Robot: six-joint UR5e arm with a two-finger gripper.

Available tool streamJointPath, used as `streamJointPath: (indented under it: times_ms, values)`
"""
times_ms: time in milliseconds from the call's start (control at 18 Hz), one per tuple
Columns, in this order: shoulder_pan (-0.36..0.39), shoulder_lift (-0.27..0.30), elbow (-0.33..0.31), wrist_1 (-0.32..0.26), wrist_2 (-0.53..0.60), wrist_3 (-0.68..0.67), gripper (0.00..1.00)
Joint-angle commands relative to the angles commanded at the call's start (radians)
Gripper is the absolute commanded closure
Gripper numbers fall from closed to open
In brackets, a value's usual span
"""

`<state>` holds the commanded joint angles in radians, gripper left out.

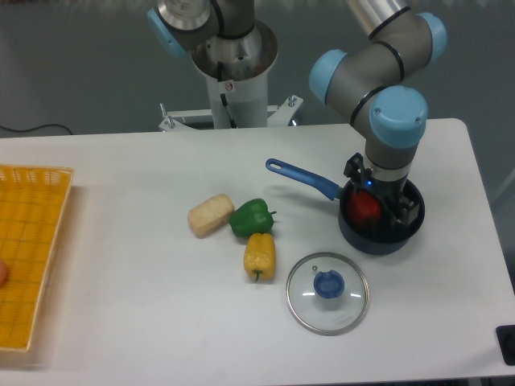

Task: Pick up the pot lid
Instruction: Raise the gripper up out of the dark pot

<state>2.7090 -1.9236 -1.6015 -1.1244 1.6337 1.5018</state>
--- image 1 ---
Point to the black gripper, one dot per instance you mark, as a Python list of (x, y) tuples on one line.
[(387, 185)]

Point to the red bell pepper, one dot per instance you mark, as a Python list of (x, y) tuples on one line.
[(363, 209)]

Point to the glass pot lid blue knob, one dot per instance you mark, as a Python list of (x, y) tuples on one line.
[(327, 293)]

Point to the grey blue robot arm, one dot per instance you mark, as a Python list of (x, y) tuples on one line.
[(364, 88)]

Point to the dark blue saucepan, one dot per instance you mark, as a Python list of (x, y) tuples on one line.
[(384, 237)]

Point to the green bell pepper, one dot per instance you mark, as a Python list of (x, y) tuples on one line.
[(252, 217)]

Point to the yellow bell pepper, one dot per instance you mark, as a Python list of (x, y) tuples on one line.
[(260, 257)]

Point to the beige bread loaf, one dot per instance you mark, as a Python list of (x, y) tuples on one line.
[(210, 215)]

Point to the black device at table edge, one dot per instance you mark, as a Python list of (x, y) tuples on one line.
[(506, 339)]

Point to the yellow woven basket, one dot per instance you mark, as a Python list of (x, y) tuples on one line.
[(33, 202)]

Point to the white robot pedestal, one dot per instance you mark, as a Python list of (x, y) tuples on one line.
[(236, 74)]

